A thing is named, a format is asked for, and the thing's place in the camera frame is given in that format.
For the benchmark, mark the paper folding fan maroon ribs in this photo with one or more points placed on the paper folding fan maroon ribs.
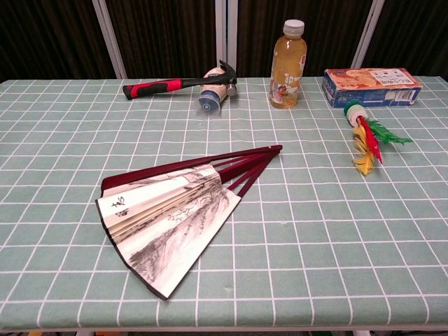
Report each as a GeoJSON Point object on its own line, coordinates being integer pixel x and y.
{"type": "Point", "coordinates": [168, 210]}

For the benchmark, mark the red black claw hammer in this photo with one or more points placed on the red black claw hammer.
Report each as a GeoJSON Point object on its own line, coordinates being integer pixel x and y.
{"type": "Point", "coordinates": [154, 87]}

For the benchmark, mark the green white checked tablecloth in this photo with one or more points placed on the green white checked tablecloth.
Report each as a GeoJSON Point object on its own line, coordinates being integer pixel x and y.
{"type": "Point", "coordinates": [315, 227]}

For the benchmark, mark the yellow tea drink bottle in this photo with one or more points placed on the yellow tea drink bottle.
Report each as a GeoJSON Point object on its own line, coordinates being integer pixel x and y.
{"type": "Point", "coordinates": [287, 70]}

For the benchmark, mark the colourful feather shuttlecock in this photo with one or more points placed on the colourful feather shuttlecock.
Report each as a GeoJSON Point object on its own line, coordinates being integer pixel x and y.
{"type": "Point", "coordinates": [355, 112]}

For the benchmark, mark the dark brown pleated curtain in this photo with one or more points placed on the dark brown pleated curtain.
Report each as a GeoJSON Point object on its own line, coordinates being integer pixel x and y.
{"type": "Point", "coordinates": [168, 35]}

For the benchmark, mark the blue orange carton box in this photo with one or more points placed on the blue orange carton box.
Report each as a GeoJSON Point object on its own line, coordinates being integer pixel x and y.
{"type": "Point", "coordinates": [367, 85]}

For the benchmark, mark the upright white frame post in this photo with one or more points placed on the upright white frame post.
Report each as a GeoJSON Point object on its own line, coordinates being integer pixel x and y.
{"type": "Point", "coordinates": [220, 31]}
{"type": "Point", "coordinates": [232, 31]}

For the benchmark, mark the slanted white frame post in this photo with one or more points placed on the slanted white frame post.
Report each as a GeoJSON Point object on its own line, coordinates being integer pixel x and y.
{"type": "Point", "coordinates": [367, 35]}
{"type": "Point", "coordinates": [110, 42]}

